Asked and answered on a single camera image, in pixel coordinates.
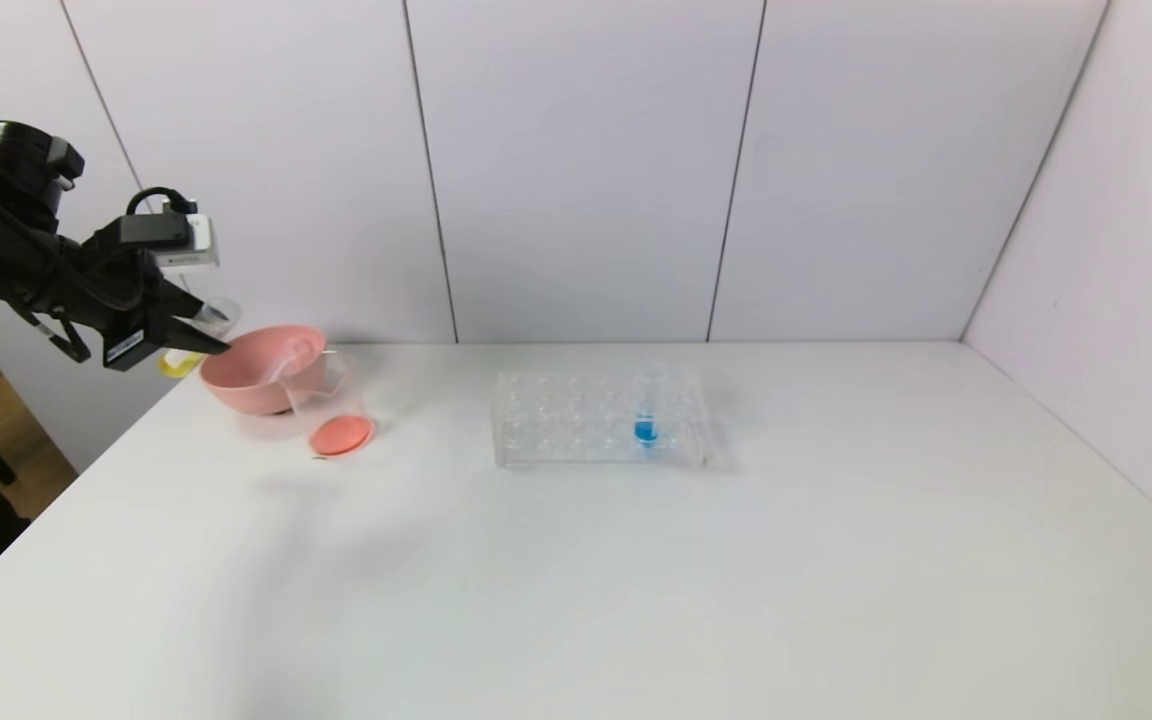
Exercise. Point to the test tube with yellow pigment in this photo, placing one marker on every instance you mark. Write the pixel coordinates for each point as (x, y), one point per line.
(179, 362)

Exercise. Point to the pink plastic bowl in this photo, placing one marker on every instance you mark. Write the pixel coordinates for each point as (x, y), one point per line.
(251, 380)

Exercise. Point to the clear acrylic test tube rack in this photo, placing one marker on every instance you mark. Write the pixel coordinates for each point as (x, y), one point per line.
(556, 430)

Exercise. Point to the clear glass beaker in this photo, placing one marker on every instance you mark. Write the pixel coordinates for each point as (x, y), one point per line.
(341, 435)

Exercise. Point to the test tube with blue pigment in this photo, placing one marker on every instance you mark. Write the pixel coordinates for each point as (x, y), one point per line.
(645, 430)

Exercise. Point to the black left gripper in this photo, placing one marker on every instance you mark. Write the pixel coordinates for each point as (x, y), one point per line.
(132, 338)

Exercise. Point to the test tube with red pigment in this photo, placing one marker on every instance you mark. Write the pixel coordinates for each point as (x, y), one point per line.
(291, 358)

